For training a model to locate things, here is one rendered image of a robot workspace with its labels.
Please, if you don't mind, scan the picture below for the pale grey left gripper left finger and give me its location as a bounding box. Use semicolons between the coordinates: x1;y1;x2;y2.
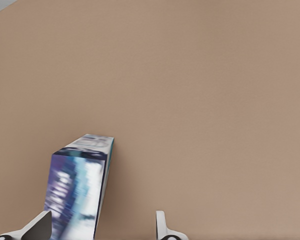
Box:
0;210;53;240

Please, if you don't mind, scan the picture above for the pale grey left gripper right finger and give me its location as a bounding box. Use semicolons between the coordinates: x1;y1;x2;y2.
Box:
155;210;189;240

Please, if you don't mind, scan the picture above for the blue and white printed box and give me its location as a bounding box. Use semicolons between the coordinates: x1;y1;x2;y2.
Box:
43;133;115;240

